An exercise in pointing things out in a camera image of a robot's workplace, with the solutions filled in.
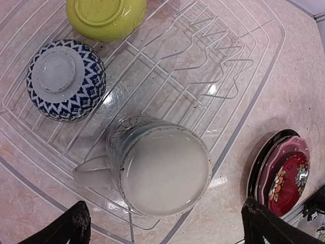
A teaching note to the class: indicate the blue white patterned cup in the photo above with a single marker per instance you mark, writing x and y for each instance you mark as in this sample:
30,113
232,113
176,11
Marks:
66,79

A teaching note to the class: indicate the lime green bowl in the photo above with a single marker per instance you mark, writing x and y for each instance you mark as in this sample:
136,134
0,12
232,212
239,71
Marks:
105,20

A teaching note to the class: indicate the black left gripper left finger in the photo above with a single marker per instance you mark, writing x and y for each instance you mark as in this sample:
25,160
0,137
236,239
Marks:
73,226

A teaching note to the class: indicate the white wire dish rack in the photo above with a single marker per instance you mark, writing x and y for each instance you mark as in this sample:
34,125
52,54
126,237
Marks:
199,64

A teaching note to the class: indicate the pink dotted scalloped plate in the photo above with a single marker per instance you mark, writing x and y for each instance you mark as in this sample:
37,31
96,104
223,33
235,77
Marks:
280,152

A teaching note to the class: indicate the black rimmed striped plate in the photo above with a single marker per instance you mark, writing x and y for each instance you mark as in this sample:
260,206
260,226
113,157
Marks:
264,152

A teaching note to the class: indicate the seashell print mug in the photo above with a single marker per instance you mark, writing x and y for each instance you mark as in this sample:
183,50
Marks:
160,169

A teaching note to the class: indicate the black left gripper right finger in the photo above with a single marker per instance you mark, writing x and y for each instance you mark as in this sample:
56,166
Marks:
262,225

